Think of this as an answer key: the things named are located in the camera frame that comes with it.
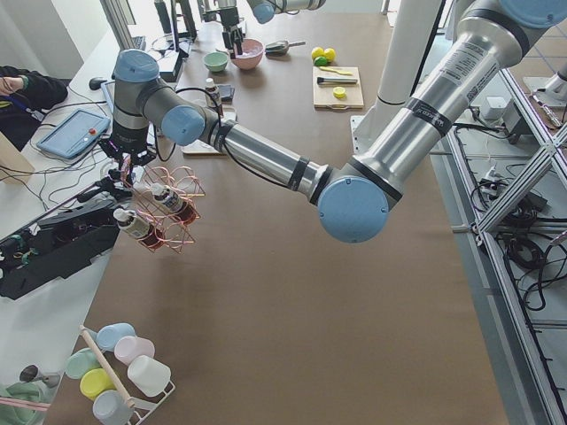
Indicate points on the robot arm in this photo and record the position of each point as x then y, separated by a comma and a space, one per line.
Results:
263, 11
354, 201

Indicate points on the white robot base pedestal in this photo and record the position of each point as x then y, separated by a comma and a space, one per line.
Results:
414, 31

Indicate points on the yellow lemon upper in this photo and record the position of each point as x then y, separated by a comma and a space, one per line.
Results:
317, 52

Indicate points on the blue teach pendant tablet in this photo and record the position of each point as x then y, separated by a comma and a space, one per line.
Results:
75, 134

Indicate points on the pink bowl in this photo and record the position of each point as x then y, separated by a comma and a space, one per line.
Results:
252, 53

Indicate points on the steel ice scoop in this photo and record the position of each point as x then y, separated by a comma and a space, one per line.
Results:
283, 45

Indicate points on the yellow plastic knife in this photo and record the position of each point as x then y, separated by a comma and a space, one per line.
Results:
335, 70

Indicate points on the steel muddler black tip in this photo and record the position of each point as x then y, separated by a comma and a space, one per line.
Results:
321, 80

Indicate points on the green bowl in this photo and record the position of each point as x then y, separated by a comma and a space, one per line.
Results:
216, 61

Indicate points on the grey folded cloth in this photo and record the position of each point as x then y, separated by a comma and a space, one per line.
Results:
227, 93

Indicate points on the tea bottle taken to tray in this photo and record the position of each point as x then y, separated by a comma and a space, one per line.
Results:
213, 96

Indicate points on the copper wire bottle rack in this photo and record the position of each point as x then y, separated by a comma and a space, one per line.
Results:
181, 179

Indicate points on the white cup drying rack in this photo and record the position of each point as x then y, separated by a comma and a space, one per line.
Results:
117, 372

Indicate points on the half lemon slice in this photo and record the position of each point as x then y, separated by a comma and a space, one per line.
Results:
339, 92

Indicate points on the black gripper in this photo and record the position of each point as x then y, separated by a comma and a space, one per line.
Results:
128, 141
229, 21

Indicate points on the bamboo cutting board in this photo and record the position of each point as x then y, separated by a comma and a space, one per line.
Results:
323, 94

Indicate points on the tea bottle outer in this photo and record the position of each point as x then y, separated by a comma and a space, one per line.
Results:
139, 228

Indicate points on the tea bottle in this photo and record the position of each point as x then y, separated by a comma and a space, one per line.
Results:
139, 228
177, 208

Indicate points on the tea bottle middle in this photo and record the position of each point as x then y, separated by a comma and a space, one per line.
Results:
177, 208

